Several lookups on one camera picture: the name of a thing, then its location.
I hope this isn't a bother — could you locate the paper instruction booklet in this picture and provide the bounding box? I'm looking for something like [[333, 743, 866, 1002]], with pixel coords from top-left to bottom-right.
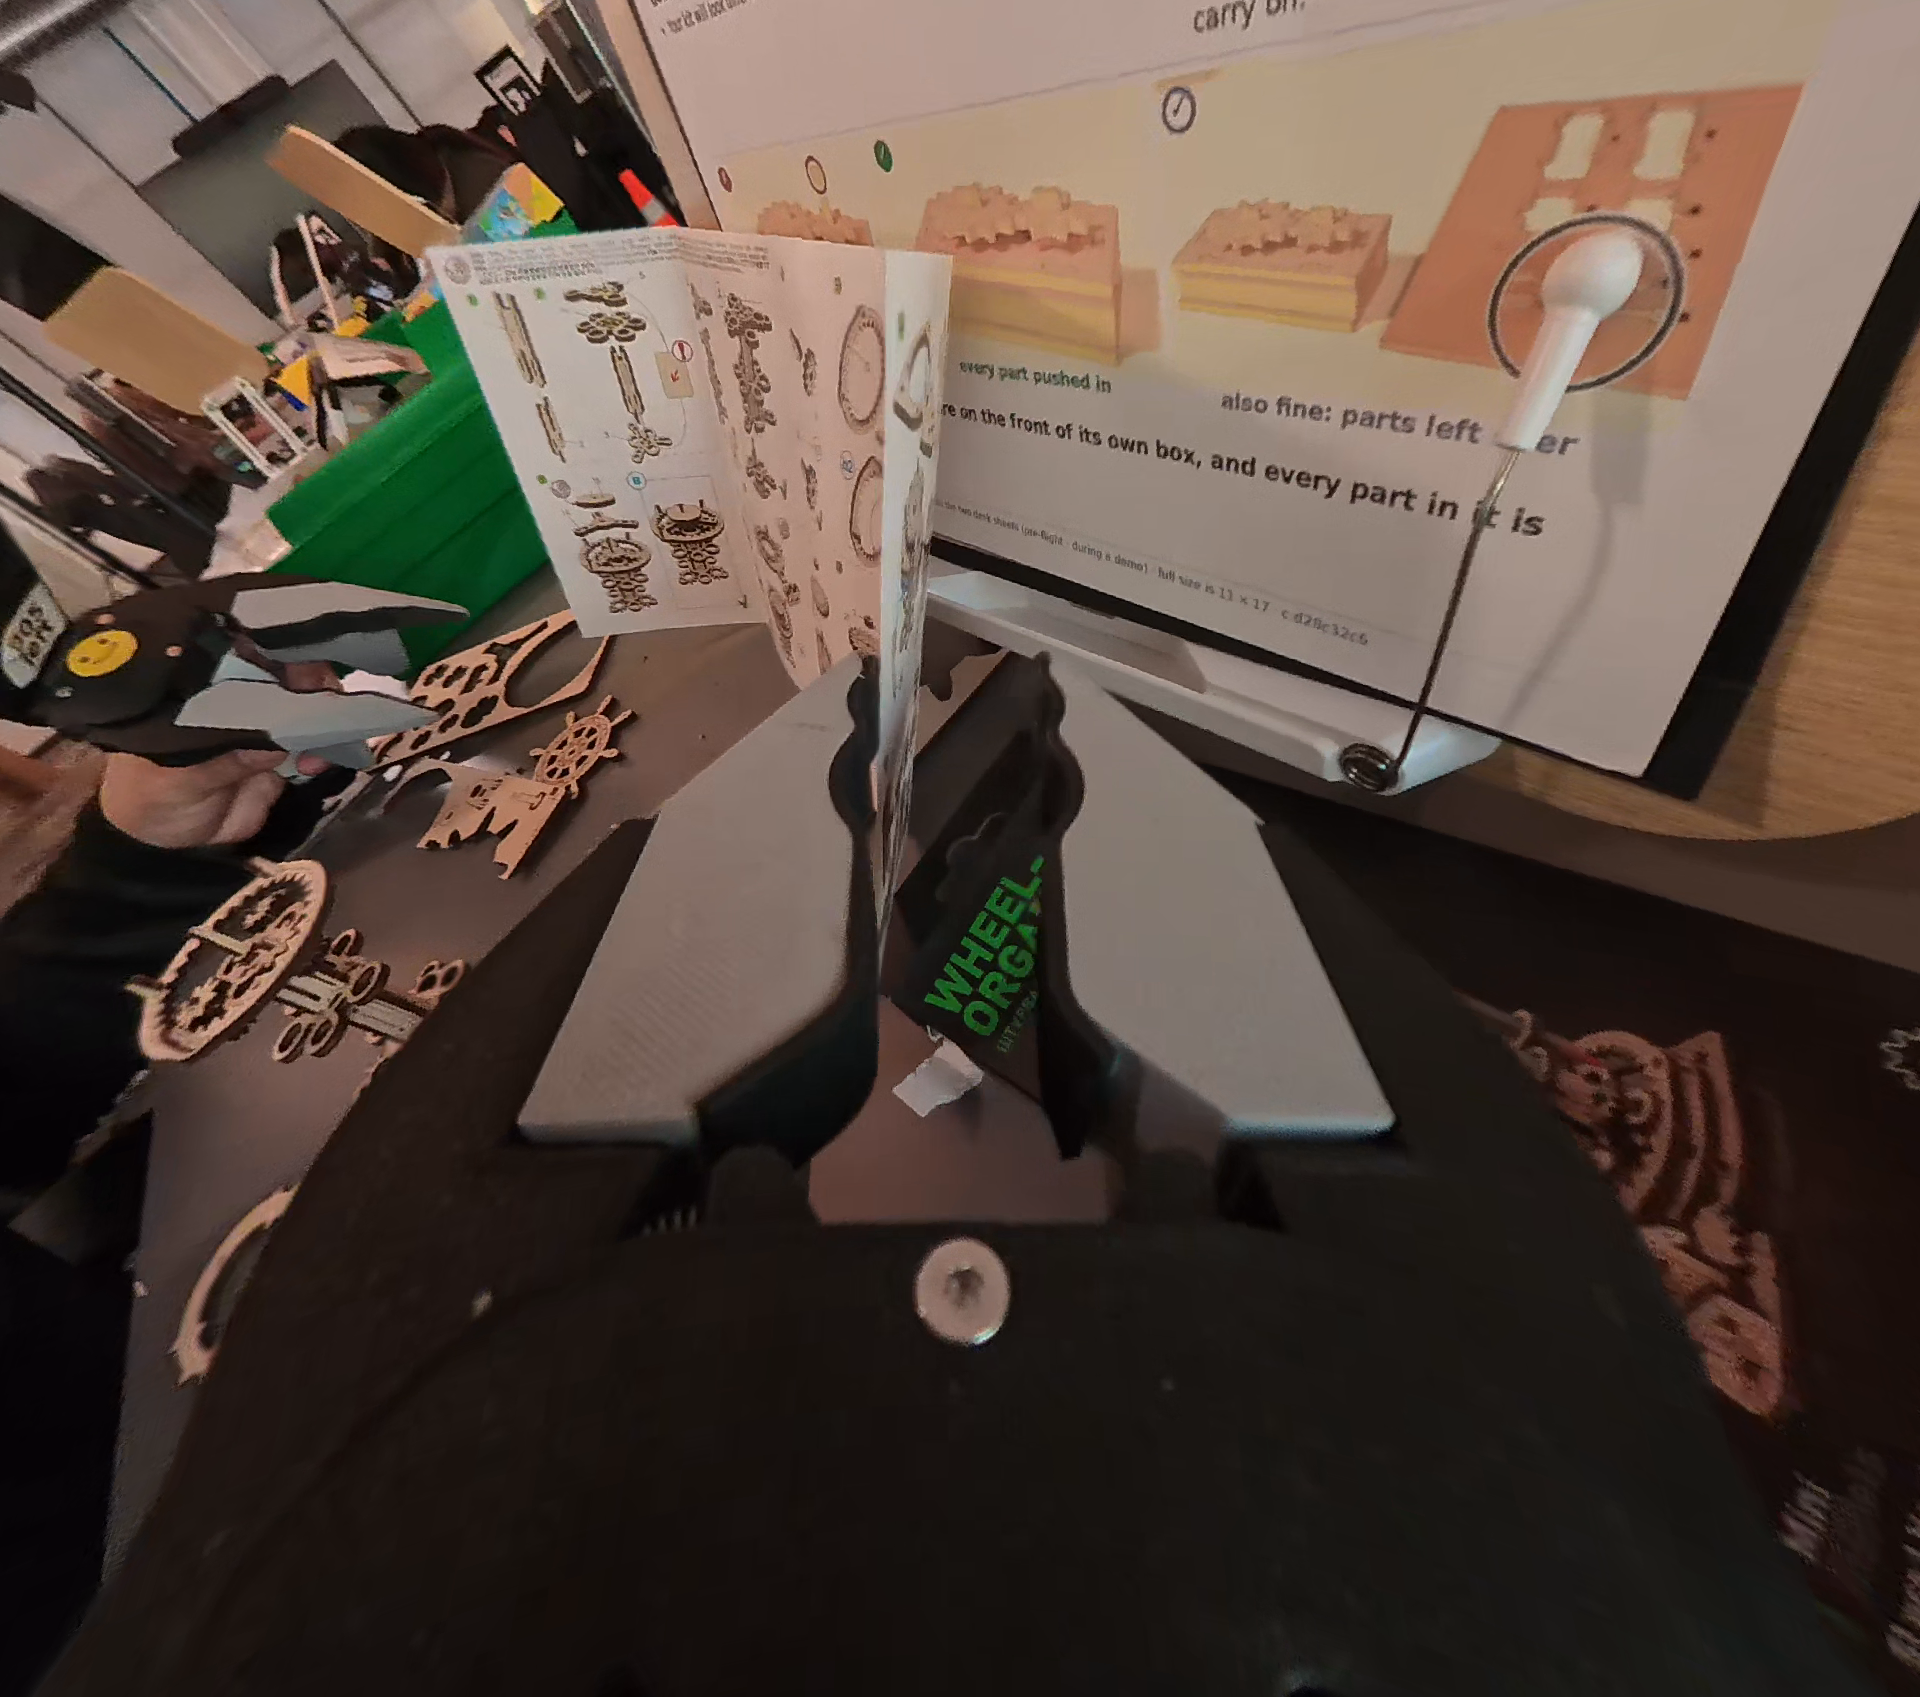
[[424, 231, 957, 918]]

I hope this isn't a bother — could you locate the wooden sheet with round cutouts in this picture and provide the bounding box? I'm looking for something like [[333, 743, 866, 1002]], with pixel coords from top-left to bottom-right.
[[366, 615, 613, 768]]

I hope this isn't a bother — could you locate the wooden ship wheel part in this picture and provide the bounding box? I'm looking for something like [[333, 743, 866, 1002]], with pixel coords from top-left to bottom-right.
[[516, 703, 635, 815]]

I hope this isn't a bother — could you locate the black kit box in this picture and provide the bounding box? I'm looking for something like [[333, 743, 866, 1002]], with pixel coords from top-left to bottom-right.
[[883, 677, 1920, 1670]]

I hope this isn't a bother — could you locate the person's left forearm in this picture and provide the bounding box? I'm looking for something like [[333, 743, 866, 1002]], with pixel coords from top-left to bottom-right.
[[0, 737, 197, 1206]]

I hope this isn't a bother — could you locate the notched wooden sheet offcut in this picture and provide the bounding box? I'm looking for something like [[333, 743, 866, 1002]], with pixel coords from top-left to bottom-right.
[[415, 766, 588, 879]]

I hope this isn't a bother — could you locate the printed instruction poster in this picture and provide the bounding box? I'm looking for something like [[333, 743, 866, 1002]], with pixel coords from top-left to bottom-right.
[[539, 0, 1920, 781]]

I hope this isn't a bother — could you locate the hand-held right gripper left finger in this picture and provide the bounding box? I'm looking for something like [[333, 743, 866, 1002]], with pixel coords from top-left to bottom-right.
[[516, 659, 889, 1232]]

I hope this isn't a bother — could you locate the large wooden gear wheel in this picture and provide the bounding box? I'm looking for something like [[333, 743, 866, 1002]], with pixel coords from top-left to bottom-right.
[[133, 856, 332, 1066]]

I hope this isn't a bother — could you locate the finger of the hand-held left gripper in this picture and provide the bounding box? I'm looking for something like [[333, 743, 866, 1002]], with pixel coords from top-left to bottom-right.
[[223, 576, 471, 682], [167, 659, 447, 777]]

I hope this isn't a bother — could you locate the toothed curved wooden part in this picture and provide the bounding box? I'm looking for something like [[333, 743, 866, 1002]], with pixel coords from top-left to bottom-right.
[[172, 1179, 302, 1388]]

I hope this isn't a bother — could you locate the green box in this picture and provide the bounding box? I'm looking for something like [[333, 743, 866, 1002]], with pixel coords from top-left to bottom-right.
[[261, 308, 557, 635]]

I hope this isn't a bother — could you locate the light wooden chair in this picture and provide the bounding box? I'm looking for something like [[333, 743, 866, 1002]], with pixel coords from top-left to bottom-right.
[[43, 264, 271, 417], [265, 125, 459, 259]]

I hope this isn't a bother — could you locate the white poster stand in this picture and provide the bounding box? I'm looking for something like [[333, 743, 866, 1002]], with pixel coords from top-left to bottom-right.
[[922, 568, 1502, 798]]

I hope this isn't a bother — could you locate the person's left hand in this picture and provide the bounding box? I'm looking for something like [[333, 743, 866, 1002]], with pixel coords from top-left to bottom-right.
[[90, 745, 340, 851]]

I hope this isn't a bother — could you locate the white knob on wire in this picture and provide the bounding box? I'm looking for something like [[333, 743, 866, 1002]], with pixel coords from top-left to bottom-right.
[[1356, 231, 1647, 791]]

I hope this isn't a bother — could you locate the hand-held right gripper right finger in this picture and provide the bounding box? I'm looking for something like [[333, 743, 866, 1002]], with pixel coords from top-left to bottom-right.
[[1026, 650, 1399, 1227]]

